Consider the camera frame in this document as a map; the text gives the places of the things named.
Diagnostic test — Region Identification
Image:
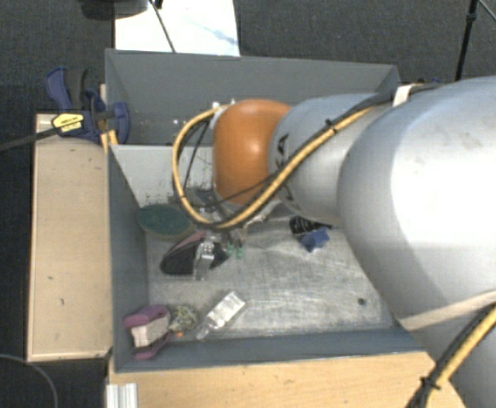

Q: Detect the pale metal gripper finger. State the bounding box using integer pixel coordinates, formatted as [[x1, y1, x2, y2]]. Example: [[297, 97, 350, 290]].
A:
[[193, 241, 216, 281]]

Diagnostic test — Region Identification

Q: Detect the dark green round disc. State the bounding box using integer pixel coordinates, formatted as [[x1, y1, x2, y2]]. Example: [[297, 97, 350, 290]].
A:
[[135, 203, 194, 242]]

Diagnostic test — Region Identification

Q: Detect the clear plastic bottle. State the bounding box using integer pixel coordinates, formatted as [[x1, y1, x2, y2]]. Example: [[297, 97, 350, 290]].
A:
[[195, 291, 248, 341]]

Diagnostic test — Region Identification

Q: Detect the camouflage green toy animal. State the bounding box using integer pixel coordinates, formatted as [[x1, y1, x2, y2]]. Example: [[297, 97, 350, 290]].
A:
[[168, 304, 201, 334]]

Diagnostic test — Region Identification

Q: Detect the grey metal bin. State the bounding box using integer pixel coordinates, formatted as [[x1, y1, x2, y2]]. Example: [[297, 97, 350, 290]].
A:
[[104, 48, 428, 374]]

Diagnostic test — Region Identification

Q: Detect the purple and white clip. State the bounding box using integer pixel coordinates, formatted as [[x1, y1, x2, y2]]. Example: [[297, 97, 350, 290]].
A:
[[123, 304, 173, 360]]

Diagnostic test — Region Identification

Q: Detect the black and blue toy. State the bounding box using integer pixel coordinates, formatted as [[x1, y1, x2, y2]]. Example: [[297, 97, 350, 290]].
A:
[[288, 215, 333, 253]]

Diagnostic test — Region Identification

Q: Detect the pale wood flat board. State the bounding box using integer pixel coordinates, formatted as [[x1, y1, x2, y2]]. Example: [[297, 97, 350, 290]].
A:
[[26, 112, 113, 362]]

